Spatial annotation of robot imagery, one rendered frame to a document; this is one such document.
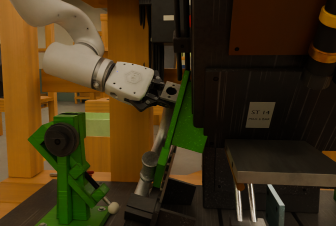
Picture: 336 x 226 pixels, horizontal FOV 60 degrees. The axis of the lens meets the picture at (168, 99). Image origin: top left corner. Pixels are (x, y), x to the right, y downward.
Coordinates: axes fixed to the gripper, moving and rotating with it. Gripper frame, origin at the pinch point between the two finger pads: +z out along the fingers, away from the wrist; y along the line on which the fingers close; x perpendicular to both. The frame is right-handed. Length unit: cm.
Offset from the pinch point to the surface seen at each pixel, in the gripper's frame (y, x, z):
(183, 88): -6.4, -12.3, 3.0
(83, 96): 516, 826, -324
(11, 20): 22, 16, -60
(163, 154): -17.0, -3.2, 3.2
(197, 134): -11.5, -5.9, 8.6
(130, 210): -26.6, 7.6, 0.3
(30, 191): -22, 42, -33
